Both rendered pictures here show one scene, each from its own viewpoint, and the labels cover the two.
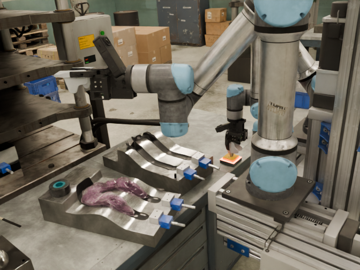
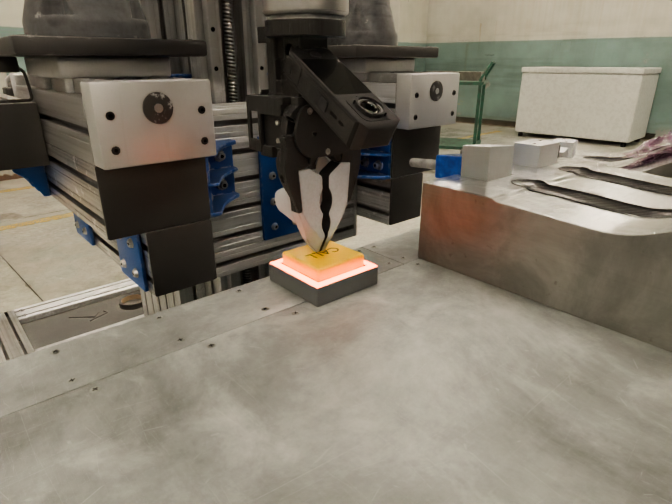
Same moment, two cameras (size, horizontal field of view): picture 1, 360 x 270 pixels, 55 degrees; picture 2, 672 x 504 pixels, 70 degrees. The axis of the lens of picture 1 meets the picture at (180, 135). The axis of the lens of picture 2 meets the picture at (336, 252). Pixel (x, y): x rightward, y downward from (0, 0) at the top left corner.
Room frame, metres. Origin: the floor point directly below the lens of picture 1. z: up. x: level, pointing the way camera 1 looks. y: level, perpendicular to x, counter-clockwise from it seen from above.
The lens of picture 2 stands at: (1.96, -0.16, 1.01)
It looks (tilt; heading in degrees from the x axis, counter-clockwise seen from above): 22 degrees down; 189
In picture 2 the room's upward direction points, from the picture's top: straight up
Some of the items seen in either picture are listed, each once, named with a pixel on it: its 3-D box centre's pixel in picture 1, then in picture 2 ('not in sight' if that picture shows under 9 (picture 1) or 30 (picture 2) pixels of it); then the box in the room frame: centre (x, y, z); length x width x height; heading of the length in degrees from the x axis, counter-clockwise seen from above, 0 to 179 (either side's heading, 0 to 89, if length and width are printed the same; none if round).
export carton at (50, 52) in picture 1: (58, 59); not in sight; (6.44, 2.14, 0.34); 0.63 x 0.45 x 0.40; 53
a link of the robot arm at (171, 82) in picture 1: (171, 80); not in sight; (0.87, 0.01, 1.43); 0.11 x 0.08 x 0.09; 76
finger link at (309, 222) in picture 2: (237, 148); (294, 206); (1.51, -0.27, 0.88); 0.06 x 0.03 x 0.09; 49
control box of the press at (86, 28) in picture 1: (101, 133); not in sight; (2.11, 0.52, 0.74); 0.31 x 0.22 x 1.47; 139
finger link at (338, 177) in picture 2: (233, 150); (319, 200); (1.48, -0.25, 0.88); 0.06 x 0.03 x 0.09; 49
